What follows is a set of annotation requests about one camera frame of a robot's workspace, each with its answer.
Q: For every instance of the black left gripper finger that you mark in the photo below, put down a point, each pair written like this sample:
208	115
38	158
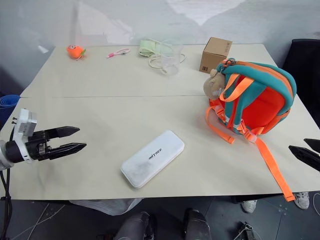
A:
64	131
68	149

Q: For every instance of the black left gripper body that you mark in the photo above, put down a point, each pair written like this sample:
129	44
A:
37	148

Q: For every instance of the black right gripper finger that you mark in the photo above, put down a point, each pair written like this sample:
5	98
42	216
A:
308	158
315	143

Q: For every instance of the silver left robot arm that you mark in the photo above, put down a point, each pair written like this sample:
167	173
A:
12	151

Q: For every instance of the teal and orange backpack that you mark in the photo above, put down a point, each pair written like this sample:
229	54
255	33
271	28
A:
262	105

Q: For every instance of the white pencil case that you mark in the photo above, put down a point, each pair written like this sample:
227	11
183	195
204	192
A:
153	158

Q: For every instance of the white sneaker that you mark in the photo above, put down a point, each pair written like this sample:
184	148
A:
302	200
249	206

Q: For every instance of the blue rolled mat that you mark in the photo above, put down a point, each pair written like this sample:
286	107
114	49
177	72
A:
8	107

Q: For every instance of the white plastic bag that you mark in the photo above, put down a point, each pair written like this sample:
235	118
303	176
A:
107	206

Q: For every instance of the black chair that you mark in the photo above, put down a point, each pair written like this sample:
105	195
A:
305	65

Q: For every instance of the orange plush toy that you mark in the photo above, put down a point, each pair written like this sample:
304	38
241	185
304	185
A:
74	51

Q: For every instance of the black floor object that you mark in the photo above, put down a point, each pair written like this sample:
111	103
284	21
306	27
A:
246	231

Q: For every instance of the dark rounded shape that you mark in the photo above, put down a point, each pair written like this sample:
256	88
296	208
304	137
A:
136	227
196	225

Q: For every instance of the light green pouch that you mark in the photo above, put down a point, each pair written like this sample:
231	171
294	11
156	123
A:
147	47

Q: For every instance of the clear plastic beaker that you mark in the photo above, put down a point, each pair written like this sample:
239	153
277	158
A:
172	62

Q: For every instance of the brown cardboard box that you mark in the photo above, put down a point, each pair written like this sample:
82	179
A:
212	58

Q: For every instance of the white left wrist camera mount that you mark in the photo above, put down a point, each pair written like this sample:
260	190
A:
25	122

